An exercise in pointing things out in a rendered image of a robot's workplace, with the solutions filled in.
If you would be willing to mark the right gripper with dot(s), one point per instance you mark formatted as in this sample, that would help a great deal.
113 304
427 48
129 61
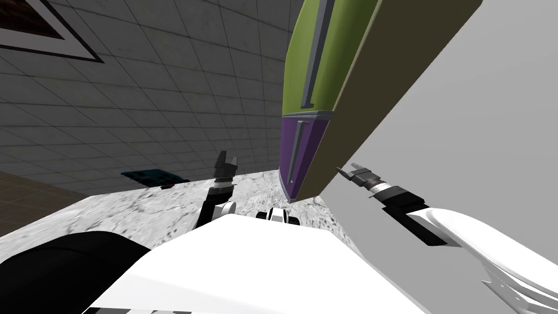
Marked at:
364 178

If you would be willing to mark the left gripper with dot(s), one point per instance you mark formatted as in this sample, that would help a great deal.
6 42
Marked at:
224 172

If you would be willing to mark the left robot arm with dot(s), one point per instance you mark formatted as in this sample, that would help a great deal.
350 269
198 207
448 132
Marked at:
65 270

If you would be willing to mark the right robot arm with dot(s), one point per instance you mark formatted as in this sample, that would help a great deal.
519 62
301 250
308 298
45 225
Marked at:
479 248

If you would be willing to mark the purple fridge door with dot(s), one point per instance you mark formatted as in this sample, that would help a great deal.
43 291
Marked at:
311 148

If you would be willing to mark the teal flat object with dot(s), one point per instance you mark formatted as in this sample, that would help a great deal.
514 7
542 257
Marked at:
150 176

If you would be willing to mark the olive fridge cabinet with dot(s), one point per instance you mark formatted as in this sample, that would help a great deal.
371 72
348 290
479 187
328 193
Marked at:
392 87

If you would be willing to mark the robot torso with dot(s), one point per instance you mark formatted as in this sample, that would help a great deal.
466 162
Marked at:
244 270

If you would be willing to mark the green fridge door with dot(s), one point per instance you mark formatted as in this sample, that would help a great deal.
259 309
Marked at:
340 56

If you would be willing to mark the framed wall picture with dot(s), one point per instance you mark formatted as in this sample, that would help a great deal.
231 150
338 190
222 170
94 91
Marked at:
26 26

